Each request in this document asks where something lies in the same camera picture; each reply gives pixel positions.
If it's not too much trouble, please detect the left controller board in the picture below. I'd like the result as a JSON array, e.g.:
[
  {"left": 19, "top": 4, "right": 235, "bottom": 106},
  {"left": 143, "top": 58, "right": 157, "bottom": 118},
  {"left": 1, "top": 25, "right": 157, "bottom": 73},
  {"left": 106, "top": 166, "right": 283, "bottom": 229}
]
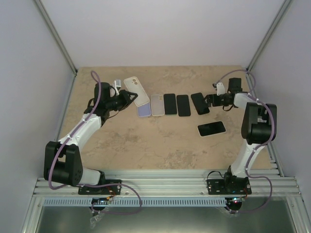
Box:
[{"left": 91, "top": 196, "right": 113, "bottom": 206}]

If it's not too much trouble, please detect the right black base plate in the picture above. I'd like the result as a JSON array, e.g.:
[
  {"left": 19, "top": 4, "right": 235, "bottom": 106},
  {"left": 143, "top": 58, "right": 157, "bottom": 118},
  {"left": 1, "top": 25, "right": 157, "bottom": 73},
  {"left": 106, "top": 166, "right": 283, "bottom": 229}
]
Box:
[{"left": 207, "top": 179, "right": 252, "bottom": 195}]

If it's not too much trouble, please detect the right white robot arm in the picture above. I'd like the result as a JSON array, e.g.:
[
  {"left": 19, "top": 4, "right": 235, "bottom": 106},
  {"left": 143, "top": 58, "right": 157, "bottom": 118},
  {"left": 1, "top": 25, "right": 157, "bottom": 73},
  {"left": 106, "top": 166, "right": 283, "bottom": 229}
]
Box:
[{"left": 205, "top": 78, "right": 277, "bottom": 195}]

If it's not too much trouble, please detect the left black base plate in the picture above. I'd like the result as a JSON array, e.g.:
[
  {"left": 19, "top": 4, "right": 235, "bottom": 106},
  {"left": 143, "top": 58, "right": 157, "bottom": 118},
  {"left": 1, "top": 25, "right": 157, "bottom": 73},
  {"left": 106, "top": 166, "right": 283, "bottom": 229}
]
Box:
[{"left": 78, "top": 180, "right": 122, "bottom": 196}]

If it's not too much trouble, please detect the white case of front phone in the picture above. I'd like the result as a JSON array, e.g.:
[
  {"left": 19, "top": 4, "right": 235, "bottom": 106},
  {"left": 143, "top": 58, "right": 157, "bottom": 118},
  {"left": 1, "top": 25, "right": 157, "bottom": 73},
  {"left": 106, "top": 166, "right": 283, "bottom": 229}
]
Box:
[{"left": 123, "top": 77, "right": 150, "bottom": 107}]

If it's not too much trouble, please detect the right aluminium corner post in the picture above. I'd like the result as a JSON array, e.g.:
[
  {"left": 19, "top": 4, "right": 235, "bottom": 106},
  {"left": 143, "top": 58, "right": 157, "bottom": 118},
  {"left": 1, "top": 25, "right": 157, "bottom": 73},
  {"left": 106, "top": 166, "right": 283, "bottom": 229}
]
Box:
[{"left": 247, "top": 0, "right": 294, "bottom": 72}]

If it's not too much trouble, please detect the blue phone black screen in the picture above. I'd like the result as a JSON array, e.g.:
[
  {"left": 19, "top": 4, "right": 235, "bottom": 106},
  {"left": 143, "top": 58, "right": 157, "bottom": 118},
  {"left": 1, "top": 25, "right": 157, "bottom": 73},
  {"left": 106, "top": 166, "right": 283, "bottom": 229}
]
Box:
[{"left": 163, "top": 94, "right": 177, "bottom": 116}]

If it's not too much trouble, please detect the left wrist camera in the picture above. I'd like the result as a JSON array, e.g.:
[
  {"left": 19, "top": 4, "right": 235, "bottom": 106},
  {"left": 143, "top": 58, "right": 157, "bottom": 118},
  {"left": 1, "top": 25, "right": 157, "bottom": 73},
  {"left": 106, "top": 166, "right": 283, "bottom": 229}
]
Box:
[{"left": 113, "top": 80, "right": 121, "bottom": 96}]

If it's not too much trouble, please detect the clear plastic bag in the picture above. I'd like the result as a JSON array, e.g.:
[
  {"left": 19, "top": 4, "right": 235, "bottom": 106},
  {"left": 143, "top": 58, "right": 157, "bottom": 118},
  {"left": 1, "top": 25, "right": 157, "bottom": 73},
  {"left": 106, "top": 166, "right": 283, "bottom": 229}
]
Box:
[{"left": 89, "top": 212, "right": 102, "bottom": 229}]

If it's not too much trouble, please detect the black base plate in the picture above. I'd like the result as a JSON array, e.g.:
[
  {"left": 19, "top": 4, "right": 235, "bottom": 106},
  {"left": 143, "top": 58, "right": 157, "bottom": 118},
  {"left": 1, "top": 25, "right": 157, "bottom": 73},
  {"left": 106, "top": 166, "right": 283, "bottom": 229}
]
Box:
[
  {"left": 78, "top": 180, "right": 122, "bottom": 196},
  {"left": 207, "top": 179, "right": 252, "bottom": 195}
]

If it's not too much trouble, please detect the right controller board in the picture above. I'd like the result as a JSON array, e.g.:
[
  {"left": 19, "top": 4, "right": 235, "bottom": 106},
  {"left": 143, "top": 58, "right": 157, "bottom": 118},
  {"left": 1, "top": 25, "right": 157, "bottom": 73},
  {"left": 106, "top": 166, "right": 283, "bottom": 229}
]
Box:
[{"left": 227, "top": 196, "right": 245, "bottom": 207}]

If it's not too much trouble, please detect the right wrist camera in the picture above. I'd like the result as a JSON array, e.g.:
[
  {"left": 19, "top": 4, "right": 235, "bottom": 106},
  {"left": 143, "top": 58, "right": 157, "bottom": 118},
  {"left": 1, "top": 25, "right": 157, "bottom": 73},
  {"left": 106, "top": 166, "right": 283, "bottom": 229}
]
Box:
[{"left": 212, "top": 82, "right": 226, "bottom": 96}]

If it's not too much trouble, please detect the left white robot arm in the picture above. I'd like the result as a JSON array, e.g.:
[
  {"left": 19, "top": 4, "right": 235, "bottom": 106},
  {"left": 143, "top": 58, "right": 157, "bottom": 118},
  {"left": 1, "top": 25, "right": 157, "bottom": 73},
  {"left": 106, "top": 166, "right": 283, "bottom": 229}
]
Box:
[{"left": 44, "top": 83, "right": 138, "bottom": 194}]

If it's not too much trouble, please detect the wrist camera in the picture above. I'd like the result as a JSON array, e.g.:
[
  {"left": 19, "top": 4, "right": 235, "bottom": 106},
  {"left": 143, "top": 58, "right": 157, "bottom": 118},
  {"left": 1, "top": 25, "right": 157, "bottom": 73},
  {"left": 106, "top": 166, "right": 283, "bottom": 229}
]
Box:
[
  {"left": 113, "top": 80, "right": 121, "bottom": 96},
  {"left": 212, "top": 82, "right": 226, "bottom": 96}
]

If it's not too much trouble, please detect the left aluminium corner post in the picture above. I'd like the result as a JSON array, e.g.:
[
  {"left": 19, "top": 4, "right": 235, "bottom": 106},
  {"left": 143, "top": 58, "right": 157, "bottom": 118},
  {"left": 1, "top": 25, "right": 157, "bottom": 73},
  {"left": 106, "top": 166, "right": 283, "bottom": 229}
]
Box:
[{"left": 33, "top": 0, "right": 78, "bottom": 76}]

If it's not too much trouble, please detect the aluminium corner post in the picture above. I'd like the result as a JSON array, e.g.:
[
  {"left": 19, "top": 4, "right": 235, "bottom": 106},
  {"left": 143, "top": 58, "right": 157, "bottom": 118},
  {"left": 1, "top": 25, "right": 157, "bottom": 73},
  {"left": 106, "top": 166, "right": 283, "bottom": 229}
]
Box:
[
  {"left": 33, "top": 0, "right": 78, "bottom": 76},
  {"left": 247, "top": 0, "right": 294, "bottom": 72}
]

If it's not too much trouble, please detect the aluminium rail frame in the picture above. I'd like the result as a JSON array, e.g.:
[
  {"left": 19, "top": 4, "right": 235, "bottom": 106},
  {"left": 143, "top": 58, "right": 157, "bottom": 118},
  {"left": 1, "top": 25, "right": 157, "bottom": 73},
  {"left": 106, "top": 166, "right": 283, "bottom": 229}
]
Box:
[{"left": 33, "top": 70, "right": 303, "bottom": 198}]

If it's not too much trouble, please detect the slotted cable duct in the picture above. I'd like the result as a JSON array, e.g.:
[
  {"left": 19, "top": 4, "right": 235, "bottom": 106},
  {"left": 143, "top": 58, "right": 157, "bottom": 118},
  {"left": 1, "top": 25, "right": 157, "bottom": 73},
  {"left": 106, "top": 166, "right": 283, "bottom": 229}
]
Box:
[{"left": 43, "top": 197, "right": 226, "bottom": 207}]

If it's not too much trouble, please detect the lavender phone case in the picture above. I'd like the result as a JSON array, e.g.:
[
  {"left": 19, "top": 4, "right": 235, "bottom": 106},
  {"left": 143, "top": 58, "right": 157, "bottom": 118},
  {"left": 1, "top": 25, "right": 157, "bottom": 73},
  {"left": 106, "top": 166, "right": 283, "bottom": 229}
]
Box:
[{"left": 137, "top": 103, "right": 151, "bottom": 117}]

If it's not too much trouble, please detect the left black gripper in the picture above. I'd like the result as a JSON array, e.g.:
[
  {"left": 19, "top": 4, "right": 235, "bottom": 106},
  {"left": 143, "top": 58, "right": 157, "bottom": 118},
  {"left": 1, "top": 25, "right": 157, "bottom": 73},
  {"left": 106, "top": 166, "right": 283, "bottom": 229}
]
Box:
[{"left": 106, "top": 90, "right": 138, "bottom": 112}]

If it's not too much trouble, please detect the controller board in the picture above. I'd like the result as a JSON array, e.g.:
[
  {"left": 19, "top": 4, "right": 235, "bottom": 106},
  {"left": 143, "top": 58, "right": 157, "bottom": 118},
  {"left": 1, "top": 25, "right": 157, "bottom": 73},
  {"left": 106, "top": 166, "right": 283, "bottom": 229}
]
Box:
[
  {"left": 91, "top": 196, "right": 113, "bottom": 206},
  {"left": 227, "top": 196, "right": 245, "bottom": 207}
]

